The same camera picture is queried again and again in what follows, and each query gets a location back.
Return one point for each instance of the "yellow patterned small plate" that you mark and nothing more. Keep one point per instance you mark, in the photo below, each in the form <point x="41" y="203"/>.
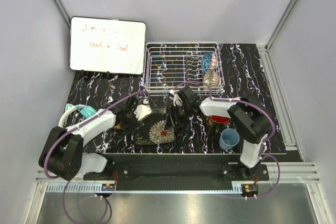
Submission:
<point x="117" y="127"/>

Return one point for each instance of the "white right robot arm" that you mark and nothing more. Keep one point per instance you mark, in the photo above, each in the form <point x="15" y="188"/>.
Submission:
<point x="253" y="123"/>

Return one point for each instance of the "black floral square plate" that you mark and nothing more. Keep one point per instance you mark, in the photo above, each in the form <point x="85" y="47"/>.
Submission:
<point x="153" y="130"/>

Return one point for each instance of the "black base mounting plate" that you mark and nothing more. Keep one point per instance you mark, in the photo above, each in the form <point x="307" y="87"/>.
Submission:
<point x="218" y="169"/>

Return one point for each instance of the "red black mug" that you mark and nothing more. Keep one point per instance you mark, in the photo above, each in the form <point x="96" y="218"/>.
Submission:
<point x="216" y="124"/>

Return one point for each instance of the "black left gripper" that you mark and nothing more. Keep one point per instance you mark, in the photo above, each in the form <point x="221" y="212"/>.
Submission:
<point x="129" y="128"/>

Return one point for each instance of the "white wire dish rack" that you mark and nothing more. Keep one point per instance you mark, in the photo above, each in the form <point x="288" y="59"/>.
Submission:
<point x="176" y="64"/>

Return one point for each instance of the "white whiteboard with red writing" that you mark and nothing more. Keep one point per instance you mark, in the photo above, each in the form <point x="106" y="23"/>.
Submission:
<point x="107" y="45"/>

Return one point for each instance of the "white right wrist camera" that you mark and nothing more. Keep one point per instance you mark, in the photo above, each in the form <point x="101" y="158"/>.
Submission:
<point x="177" y="101"/>

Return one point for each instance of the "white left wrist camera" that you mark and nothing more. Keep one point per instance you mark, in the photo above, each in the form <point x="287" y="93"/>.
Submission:
<point x="142" y="110"/>

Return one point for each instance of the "red white patterned bowl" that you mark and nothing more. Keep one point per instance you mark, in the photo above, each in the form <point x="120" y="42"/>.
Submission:
<point x="211" y="78"/>

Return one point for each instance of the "teal cat ear headphones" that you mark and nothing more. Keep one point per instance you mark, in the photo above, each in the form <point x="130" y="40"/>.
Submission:
<point x="85" y="110"/>

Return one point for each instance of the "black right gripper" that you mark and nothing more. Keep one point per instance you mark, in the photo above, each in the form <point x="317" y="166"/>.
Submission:
<point x="171" y="110"/>

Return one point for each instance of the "blue patterned bowl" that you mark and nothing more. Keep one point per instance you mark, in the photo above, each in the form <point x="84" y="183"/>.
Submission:
<point x="209" y="62"/>

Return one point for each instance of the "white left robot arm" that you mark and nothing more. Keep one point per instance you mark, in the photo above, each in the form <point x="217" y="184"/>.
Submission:
<point x="63" y="155"/>

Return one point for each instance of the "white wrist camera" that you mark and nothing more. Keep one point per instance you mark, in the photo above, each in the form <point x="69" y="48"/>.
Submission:
<point x="142" y="110"/>
<point x="177" y="101"/>

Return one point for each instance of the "light blue plastic cup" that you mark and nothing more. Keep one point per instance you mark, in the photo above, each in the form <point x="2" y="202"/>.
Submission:
<point x="229" y="138"/>

